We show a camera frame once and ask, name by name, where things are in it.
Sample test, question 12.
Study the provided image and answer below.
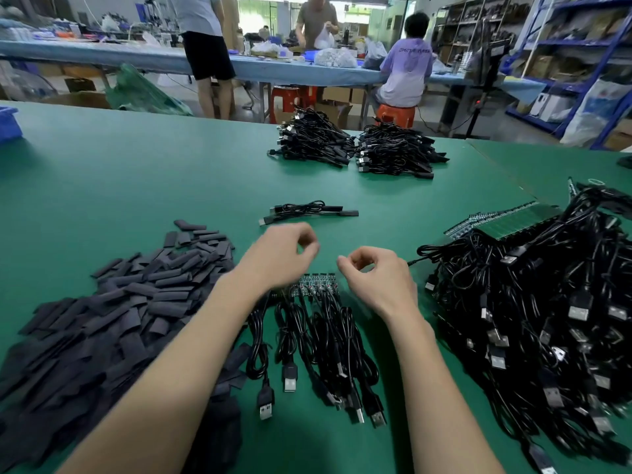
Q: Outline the person's left hand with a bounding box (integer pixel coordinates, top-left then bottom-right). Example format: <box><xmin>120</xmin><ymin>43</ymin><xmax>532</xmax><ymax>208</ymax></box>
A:
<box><xmin>237</xmin><ymin>222</ymin><xmax>322</xmax><ymax>297</ymax></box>

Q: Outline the person's right hand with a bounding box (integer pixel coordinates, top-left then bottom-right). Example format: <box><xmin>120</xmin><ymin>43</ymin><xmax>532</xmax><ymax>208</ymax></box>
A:
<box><xmin>336</xmin><ymin>246</ymin><xmax>421</xmax><ymax>322</ymax></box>

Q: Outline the black usb cable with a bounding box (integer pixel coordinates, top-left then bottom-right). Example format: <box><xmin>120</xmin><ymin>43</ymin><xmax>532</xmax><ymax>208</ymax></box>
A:
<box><xmin>259</xmin><ymin>200</ymin><xmax>361</xmax><ymax>228</ymax></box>

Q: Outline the joined bunch of black cables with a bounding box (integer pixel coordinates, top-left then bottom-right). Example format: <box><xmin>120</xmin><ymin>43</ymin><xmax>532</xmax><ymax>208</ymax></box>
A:
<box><xmin>242</xmin><ymin>271</ymin><xmax>391</xmax><ymax>431</ymax></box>

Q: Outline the bundle of black cables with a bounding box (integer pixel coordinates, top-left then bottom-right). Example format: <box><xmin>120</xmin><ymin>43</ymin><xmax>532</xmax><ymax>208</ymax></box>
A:
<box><xmin>354</xmin><ymin>121</ymin><xmax>448</xmax><ymax>180</ymax></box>
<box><xmin>267</xmin><ymin>106</ymin><xmax>357</xmax><ymax>169</ymax></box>

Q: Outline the large pile of black cables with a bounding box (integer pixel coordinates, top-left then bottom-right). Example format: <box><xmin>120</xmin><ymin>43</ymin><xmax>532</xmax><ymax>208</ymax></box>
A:
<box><xmin>409</xmin><ymin>177</ymin><xmax>632</xmax><ymax>474</ymax></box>

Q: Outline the pile of black sleeve strips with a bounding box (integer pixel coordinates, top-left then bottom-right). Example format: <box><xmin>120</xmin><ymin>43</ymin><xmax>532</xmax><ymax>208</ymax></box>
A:
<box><xmin>0</xmin><ymin>219</ymin><xmax>260</xmax><ymax>474</ymax></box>

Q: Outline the person's right forearm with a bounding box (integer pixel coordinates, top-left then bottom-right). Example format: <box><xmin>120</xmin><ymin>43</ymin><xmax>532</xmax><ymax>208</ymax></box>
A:
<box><xmin>387</xmin><ymin>305</ymin><xmax>505</xmax><ymax>474</ymax></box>

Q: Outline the person's left forearm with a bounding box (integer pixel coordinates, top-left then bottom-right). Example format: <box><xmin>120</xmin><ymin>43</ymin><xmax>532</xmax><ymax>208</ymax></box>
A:
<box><xmin>59</xmin><ymin>271</ymin><xmax>288</xmax><ymax>474</ymax></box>

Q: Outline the green circuit board panel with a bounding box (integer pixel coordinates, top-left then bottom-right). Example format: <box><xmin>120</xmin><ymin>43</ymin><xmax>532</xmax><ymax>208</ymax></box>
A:
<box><xmin>444</xmin><ymin>200</ymin><xmax>562</xmax><ymax>243</ymax></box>

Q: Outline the brown cardboard box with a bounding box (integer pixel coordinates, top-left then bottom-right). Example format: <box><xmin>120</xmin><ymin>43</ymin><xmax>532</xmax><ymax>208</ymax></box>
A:
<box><xmin>316</xmin><ymin>101</ymin><xmax>354</xmax><ymax>129</ymax></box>

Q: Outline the red plastic stool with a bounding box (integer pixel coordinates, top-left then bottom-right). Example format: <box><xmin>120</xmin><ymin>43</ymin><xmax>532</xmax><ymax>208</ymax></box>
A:
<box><xmin>269</xmin><ymin>86</ymin><xmax>322</xmax><ymax>124</ymax></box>

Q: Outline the orange plastic stool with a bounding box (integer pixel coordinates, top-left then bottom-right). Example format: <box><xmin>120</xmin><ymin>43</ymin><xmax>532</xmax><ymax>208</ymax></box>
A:
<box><xmin>376</xmin><ymin>103</ymin><xmax>417</xmax><ymax>129</ymax></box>

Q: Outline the green plastic bag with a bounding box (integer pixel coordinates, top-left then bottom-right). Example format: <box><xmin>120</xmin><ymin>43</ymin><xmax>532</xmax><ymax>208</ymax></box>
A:
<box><xmin>105</xmin><ymin>63</ymin><xmax>194</xmax><ymax>117</ymax></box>

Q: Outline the black tripod stand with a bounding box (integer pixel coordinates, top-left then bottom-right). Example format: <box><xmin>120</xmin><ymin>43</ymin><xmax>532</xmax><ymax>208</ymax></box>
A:
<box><xmin>439</xmin><ymin>19</ymin><xmax>515</xmax><ymax>139</ymax></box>

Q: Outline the open cardboard box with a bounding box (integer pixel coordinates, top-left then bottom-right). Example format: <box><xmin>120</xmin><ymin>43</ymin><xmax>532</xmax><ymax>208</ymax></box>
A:
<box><xmin>44</xmin><ymin>90</ymin><xmax>112</xmax><ymax>109</ymax></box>

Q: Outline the dark storage shelf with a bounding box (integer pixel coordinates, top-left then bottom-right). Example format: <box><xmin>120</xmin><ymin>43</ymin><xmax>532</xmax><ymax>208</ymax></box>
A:
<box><xmin>434</xmin><ymin>0</ymin><xmax>485</xmax><ymax>55</ymax></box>

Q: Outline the long blue work table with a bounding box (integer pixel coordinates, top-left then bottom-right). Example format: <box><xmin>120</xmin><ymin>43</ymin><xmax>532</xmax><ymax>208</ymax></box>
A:
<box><xmin>0</xmin><ymin>39</ymin><xmax>549</xmax><ymax>105</ymax></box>

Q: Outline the white plastic bag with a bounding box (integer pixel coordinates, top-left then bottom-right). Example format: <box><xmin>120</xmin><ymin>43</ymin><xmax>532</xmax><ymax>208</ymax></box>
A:
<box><xmin>561</xmin><ymin>78</ymin><xmax>632</xmax><ymax>146</ymax></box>

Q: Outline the blue plastic bin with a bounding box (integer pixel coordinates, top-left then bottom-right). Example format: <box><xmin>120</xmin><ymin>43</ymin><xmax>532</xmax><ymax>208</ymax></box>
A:
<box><xmin>0</xmin><ymin>105</ymin><xmax>21</xmax><ymax>144</ymax></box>

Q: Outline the blue metal shelving rack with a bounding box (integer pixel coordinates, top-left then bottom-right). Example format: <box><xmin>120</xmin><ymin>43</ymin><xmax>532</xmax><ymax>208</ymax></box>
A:
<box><xmin>504</xmin><ymin>0</ymin><xmax>632</xmax><ymax>149</ymax></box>

